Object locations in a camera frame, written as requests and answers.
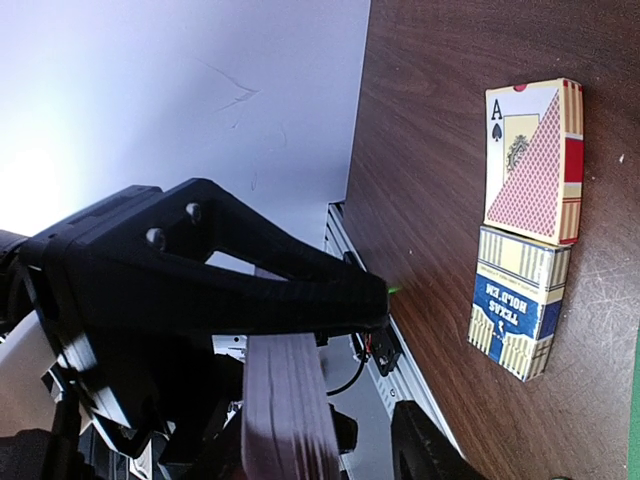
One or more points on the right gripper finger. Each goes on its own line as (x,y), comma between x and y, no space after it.
(421,451)

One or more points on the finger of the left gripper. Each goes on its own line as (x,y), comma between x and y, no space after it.
(158,273)

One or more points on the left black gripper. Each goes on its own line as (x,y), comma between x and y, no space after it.
(41,317)

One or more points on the pink backed card deck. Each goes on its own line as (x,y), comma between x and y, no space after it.
(287,430)

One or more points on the blue yellow card box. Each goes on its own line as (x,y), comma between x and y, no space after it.
(518,293)

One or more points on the round green poker mat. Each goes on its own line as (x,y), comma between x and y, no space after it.
(633,457)

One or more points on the ace of spades card pack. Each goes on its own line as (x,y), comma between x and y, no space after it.
(535,153)

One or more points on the aluminium front rail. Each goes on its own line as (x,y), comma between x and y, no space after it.
(390,375)

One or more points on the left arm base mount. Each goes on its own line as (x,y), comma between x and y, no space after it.
(381,347)

